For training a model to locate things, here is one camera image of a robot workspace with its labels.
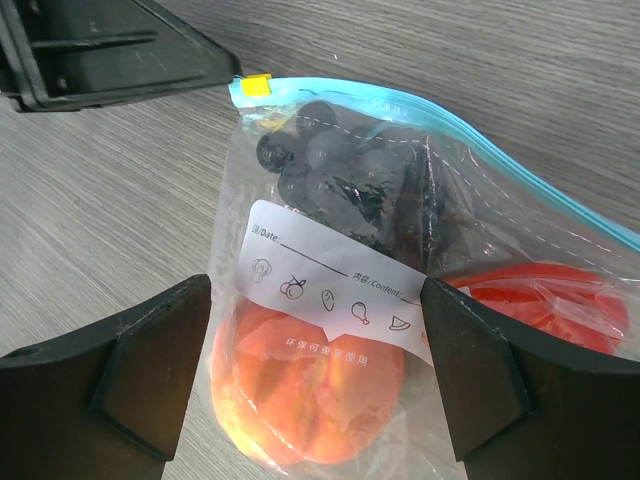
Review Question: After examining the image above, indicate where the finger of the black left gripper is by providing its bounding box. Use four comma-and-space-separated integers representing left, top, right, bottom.
1, 1, 241, 113

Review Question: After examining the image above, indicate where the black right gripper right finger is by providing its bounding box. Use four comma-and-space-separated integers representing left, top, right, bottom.
421, 278, 639, 479

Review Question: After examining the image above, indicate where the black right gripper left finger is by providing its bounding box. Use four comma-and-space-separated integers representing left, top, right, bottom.
1, 274, 211, 479

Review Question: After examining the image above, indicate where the red fake pepper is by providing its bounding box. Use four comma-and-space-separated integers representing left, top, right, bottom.
447, 262, 630, 355

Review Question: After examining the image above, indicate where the orange fake peach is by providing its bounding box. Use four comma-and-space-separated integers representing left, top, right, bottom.
211, 300, 404, 466

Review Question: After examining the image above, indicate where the yellow zipper slider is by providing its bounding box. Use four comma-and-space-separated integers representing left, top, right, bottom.
240, 73, 272, 97

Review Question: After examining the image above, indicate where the dark fake grape bunch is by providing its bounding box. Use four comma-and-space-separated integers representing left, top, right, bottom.
255, 101, 482, 276

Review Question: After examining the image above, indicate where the clear zip top bag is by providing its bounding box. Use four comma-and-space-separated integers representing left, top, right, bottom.
198, 77, 639, 479

